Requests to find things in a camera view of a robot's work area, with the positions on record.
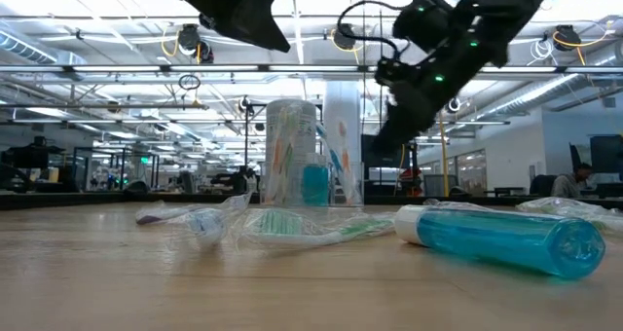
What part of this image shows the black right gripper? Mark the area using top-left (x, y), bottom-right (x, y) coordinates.
top-left (372, 0), bottom-right (510, 153)

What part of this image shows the green toothbrush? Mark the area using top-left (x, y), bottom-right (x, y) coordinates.
top-left (233, 206), bottom-right (396, 254)
top-left (280, 104), bottom-right (304, 203)
top-left (515, 197), bottom-right (623, 235)

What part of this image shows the clear plastic organizer box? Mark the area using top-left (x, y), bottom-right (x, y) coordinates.
top-left (259, 160), bottom-right (365, 209)

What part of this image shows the large black screen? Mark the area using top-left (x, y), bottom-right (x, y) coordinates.
top-left (360, 134), bottom-right (415, 169)

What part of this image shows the red black equipment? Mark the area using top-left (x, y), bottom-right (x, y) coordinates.
top-left (398, 167), bottom-right (423, 198)

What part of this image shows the white round pillar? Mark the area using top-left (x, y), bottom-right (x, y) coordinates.
top-left (323, 80), bottom-right (362, 196)

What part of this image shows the grey bin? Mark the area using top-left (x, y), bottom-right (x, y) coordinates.
top-left (422, 173), bottom-right (457, 198)

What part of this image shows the long ceiling light bar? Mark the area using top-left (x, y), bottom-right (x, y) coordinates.
top-left (0, 63), bottom-right (623, 75)

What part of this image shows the black office chair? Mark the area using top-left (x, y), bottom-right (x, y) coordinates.
top-left (529, 173), bottom-right (556, 198)

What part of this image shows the person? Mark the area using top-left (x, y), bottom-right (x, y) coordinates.
top-left (549, 163), bottom-right (594, 200)

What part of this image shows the black desk monitor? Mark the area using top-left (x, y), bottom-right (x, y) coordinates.
top-left (589, 134), bottom-right (623, 174)

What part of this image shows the black workstation equipment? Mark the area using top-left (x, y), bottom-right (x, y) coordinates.
top-left (0, 135), bottom-right (67, 195)

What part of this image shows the black ceiling cable reel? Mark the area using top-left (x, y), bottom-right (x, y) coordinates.
top-left (176, 22), bottom-right (215, 64)
top-left (553, 23), bottom-right (584, 53)
top-left (332, 22), bottom-right (359, 51)

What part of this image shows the silver air duct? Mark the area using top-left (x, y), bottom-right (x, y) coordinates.
top-left (0, 28), bottom-right (59, 65)
top-left (495, 72), bottom-right (585, 117)

